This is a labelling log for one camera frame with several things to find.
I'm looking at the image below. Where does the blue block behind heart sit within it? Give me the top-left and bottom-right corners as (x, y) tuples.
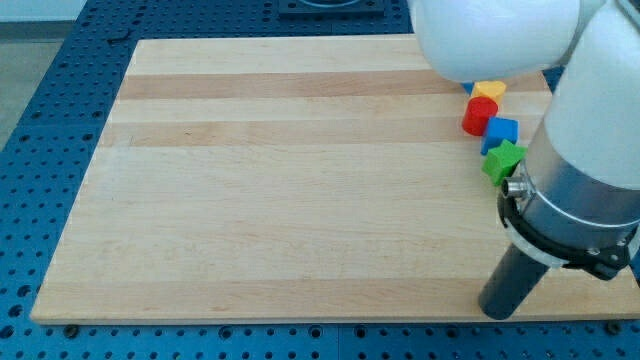
(461, 82), (474, 95)

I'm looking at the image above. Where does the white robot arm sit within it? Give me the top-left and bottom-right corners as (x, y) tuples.
(408, 0), (639, 320)

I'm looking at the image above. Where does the blue cube block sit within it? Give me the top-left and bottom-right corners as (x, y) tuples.
(480, 117), (519, 155)

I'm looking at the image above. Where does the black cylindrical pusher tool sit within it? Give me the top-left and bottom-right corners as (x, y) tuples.
(478, 245), (549, 320)

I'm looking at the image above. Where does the wooden board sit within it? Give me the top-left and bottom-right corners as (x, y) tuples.
(29, 33), (640, 325)

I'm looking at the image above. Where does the green star block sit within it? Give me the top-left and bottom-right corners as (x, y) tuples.
(482, 140), (527, 186)

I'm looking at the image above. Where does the yellow heart block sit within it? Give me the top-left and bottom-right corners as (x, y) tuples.
(470, 81), (507, 105)

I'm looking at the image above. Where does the red cylinder block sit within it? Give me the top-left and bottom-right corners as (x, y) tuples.
(462, 96), (499, 136)

